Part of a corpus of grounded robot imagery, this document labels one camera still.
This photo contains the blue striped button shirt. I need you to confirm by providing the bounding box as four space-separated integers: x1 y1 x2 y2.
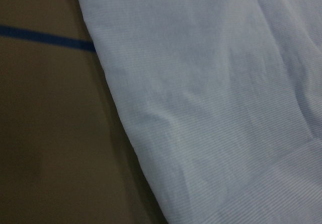
78 0 321 223

